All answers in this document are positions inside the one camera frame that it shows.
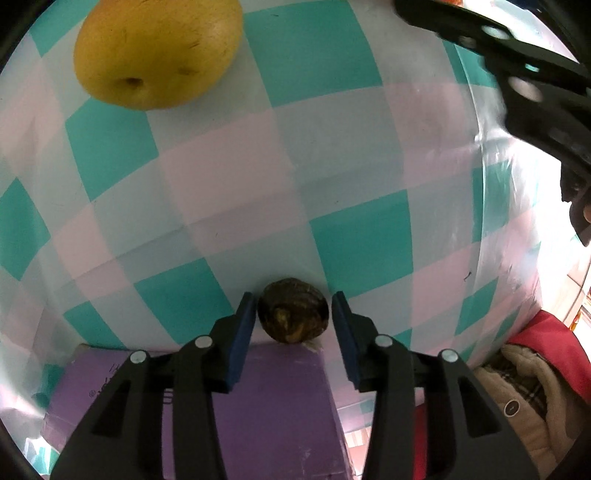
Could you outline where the teal white checkered tablecloth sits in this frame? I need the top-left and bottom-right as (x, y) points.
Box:
(1, 1), (580, 470)

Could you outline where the yellow pear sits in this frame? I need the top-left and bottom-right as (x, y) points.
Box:
(73, 1), (243, 111)

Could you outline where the dark brown passion fruit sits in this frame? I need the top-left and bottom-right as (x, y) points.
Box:
(257, 278), (329, 344)

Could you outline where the red and beige clothing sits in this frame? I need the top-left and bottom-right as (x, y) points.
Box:
(413, 309), (591, 480)

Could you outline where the purple box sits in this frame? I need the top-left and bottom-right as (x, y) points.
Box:
(41, 344), (352, 480)

